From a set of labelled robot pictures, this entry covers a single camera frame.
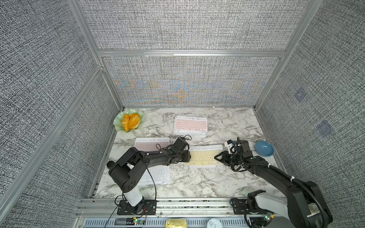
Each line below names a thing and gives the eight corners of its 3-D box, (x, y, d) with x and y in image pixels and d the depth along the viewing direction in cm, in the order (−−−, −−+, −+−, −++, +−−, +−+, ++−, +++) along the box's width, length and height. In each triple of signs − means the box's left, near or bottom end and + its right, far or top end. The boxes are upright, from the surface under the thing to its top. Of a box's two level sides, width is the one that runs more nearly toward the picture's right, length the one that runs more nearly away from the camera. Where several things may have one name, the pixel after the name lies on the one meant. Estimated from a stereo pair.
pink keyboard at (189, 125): (173, 135, 105) (173, 132, 102) (174, 118, 115) (173, 115, 112) (208, 135, 105) (209, 132, 102) (206, 118, 115) (206, 115, 112)
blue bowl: (257, 157, 94) (259, 154, 91) (252, 143, 100) (254, 140, 97) (273, 157, 94) (276, 154, 91) (267, 143, 100) (270, 140, 97)
